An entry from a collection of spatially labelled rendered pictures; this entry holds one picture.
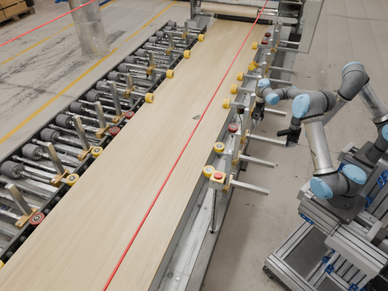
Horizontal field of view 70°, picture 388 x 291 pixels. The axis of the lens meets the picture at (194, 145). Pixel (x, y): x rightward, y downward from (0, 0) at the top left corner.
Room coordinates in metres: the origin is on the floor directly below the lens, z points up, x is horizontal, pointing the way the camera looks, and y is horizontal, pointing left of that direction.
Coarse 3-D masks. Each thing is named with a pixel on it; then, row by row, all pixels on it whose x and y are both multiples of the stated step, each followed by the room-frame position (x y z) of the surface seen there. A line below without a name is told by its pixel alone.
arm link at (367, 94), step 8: (352, 64) 1.51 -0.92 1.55; (360, 64) 1.51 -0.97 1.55; (344, 72) 1.48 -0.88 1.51; (368, 80) 1.44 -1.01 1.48; (368, 88) 1.43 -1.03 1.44; (360, 96) 1.43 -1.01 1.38; (368, 96) 1.41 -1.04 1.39; (376, 96) 1.42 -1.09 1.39; (368, 104) 1.41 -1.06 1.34; (376, 104) 1.39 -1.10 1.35; (376, 112) 1.38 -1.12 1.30; (384, 112) 1.38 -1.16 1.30; (376, 120) 1.38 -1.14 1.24; (384, 120) 1.35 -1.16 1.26
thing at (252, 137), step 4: (248, 136) 1.66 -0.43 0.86; (252, 136) 1.65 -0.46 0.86; (256, 136) 1.65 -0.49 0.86; (260, 136) 1.65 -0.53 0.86; (256, 140) 1.64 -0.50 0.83; (260, 140) 1.63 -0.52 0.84; (264, 140) 1.62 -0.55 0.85; (268, 140) 1.61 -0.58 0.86; (272, 140) 1.61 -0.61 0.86; (276, 140) 1.61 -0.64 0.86; (276, 144) 1.58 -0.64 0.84; (280, 144) 1.58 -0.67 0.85; (284, 144) 1.57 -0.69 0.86
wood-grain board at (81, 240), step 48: (192, 48) 3.17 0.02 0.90; (192, 96) 2.16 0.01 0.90; (144, 144) 1.52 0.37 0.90; (192, 144) 1.52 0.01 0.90; (96, 192) 1.08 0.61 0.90; (144, 192) 1.08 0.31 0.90; (192, 192) 1.08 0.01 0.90; (48, 240) 0.75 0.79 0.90; (96, 240) 0.75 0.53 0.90; (144, 240) 0.75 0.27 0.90; (0, 288) 0.51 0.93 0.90; (48, 288) 0.51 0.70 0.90; (96, 288) 0.51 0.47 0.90; (144, 288) 0.51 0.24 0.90
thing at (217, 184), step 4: (212, 172) 0.96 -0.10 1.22; (216, 172) 0.96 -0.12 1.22; (220, 172) 0.96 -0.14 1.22; (212, 176) 0.94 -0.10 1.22; (224, 176) 0.94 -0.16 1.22; (212, 180) 0.91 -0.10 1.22; (216, 180) 0.91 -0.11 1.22; (220, 180) 0.91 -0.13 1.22; (212, 184) 0.91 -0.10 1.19; (216, 184) 0.90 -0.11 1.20; (220, 184) 0.90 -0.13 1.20; (212, 188) 0.91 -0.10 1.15; (216, 188) 0.90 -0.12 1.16; (220, 188) 0.90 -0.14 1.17
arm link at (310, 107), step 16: (304, 96) 1.18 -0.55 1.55; (320, 96) 1.18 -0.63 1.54; (304, 112) 1.12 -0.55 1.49; (320, 112) 1.12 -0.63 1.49; (320, 128) 1.07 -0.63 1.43; (320, 144) 1.01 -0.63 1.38; (320, 160) 0.96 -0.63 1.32; (320, 176) 0.90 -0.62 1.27; (336, 176) 0.89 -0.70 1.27; (320, 192) 0.85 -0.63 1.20; (336, 192) 0.84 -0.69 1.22
